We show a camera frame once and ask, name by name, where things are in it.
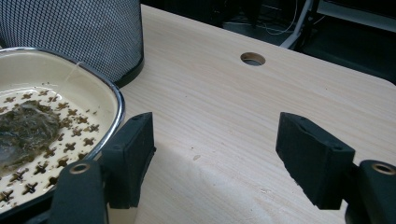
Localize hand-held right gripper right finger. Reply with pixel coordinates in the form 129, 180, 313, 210
275, 111, 357, 211

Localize metal mesh trash bin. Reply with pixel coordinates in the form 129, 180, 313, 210
0, 0, 146, 89

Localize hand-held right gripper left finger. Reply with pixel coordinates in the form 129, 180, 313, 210
100, 111, 157, 210

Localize white cable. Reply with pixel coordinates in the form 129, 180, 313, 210
256, 0, 301, 36

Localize cream strainer basin steel rim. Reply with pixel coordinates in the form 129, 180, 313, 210
0, 46, 126, 219

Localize black folding chair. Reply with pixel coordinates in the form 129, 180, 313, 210
293, 12, 396, 86

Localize brown wet tea leaves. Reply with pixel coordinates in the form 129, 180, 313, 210
0, 99, 62, 175

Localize white desk frame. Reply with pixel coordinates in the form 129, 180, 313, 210
279, 0, 396, 49

